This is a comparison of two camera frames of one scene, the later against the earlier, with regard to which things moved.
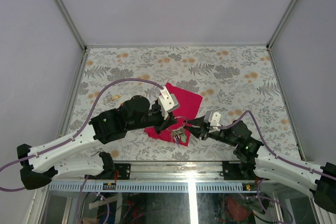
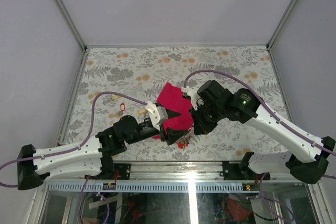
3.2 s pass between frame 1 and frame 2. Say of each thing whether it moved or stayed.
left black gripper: moved
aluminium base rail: stayed
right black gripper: moved
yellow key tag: stayed
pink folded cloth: stayed
